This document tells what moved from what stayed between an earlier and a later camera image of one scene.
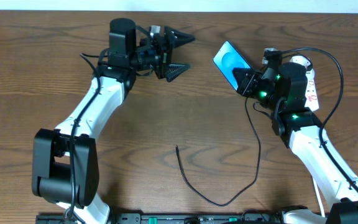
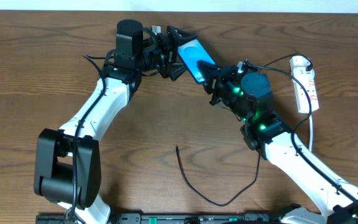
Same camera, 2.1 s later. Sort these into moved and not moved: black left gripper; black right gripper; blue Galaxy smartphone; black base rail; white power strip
Moved: blue Galaxy smartphone; black right gripper
Not moved: white power strip; black left gripper; black base rail
